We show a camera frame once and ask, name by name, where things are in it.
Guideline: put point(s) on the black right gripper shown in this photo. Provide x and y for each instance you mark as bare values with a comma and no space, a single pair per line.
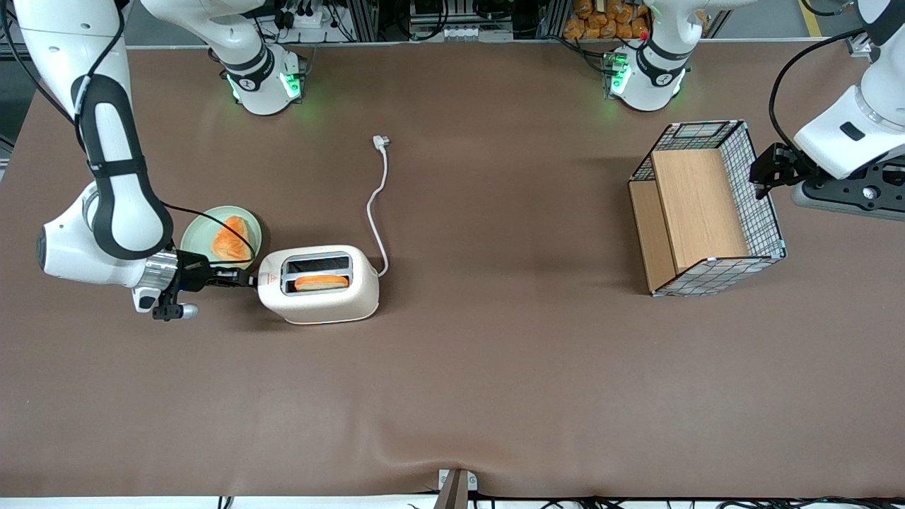
190,273

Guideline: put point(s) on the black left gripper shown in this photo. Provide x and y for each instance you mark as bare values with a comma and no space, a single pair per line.
780,165

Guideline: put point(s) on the white two-slot toaster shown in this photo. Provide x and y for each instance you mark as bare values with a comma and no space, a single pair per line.
318,307

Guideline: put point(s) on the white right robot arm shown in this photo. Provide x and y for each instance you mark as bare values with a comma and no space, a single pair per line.
63,254

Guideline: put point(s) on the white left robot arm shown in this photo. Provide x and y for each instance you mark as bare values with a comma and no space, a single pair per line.
654,78

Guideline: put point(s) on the bread slice in toaster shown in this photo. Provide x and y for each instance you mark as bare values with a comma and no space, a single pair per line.
322,283

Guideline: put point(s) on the orange triangular pastry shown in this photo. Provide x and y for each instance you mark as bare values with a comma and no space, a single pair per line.
230,244

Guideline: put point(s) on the pale green round plate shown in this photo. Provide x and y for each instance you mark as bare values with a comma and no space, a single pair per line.
199,233

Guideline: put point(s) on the wooden board insert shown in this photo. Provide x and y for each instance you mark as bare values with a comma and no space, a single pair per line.
700,205

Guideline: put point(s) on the pile of bread rolls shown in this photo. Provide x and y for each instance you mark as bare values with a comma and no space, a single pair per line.
601,21

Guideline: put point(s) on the white power strip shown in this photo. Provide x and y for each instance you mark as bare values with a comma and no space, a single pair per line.
304,15

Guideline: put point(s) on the brown table mat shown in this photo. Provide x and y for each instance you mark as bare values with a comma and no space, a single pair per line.
495,389

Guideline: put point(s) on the grey left wrist mount plate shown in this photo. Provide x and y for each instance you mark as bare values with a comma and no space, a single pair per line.
848,198

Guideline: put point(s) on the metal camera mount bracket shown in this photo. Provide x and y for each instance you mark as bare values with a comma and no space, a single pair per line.
456,488

